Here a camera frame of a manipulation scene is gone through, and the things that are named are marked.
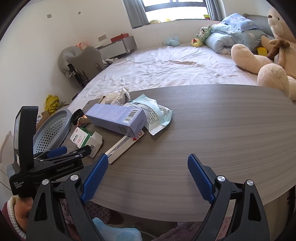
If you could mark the yellow bag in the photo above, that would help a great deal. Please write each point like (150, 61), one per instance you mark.
(53, 104)

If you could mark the red box on shelf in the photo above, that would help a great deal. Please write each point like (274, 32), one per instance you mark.
(119, 37)

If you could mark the light blue wipes packet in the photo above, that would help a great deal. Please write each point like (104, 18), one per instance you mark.
(158, 116)

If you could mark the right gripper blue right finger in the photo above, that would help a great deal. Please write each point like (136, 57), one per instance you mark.
(248, 220)

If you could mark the left grey curtain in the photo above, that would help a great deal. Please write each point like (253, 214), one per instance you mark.
(136, 13)

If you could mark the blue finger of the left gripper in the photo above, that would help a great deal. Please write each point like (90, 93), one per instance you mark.
(79, 153)
(51, 153)

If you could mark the grey high chair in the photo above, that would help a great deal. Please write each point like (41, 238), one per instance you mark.
(88, 64)

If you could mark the black framed window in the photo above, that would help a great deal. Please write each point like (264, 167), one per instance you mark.
(160, 11)

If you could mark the small blue plush toy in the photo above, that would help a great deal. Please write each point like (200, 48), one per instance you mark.
(174, 42)

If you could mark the left hand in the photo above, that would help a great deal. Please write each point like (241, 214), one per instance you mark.
(22, 209)

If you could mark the grey headboard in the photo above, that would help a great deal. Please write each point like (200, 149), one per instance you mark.
(262, 21)

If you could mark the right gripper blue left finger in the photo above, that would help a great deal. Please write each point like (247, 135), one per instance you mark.
(46, 220)

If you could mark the large beige teddy bear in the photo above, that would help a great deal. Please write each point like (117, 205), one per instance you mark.
(277, 68)

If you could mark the blue floral pillow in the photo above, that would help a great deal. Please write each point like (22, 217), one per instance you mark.
(240, 22)

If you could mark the brown cardboard box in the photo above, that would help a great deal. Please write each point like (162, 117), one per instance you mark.
(41, 120)

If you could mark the bed with white sheet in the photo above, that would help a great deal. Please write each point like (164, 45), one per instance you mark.
(162, 67)

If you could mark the yellow toy block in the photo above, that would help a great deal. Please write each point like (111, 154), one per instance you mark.
(262, 51)

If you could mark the grey curtain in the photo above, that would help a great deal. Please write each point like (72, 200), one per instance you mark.
(215, 9)
(136, 13)

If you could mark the crumpled white tissue paper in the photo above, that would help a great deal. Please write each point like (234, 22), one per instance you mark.
(116, 98)

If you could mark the rolled light blue quilt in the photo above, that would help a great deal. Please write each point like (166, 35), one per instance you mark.
(223, 37)

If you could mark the purple toothpaste box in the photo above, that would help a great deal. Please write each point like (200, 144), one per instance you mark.
(121, 119)

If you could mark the long white red box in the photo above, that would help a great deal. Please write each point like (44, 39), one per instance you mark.
(122, 146)

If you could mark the grey bedside shelf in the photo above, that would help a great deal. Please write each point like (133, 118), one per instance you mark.
(117, 49)

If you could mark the yellow red plush toy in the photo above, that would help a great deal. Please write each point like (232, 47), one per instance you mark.
(197, 43)

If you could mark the grey perforated trash basket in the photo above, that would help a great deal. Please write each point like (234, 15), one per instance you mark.
(52, 132)

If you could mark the green plush toy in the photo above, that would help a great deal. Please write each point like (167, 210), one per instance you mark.
(204, 33)

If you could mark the right grey curtain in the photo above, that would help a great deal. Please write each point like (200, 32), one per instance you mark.
(215, 9)

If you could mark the green white medicine box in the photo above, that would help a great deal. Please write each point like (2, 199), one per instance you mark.
(81, 138)

